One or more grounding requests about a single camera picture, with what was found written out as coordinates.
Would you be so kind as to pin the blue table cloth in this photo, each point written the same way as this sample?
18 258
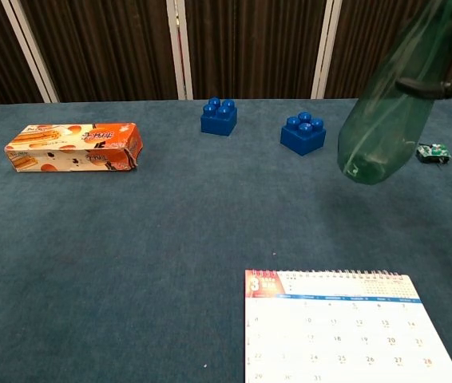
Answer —
130 259

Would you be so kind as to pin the small green toy car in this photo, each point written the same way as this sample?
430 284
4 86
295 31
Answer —
433 152

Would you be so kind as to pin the green spray bottle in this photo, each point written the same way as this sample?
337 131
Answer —
385 119

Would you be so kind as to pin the white partition frame post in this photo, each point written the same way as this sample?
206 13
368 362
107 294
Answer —
180 50
322 50
30 50

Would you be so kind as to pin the blue building block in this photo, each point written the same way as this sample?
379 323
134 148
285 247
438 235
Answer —
302 137
219 119

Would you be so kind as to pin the white spiral desk calendar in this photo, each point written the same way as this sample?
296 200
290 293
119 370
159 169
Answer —
342 331

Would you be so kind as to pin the orange snack box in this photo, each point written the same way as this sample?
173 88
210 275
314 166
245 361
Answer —
70 147

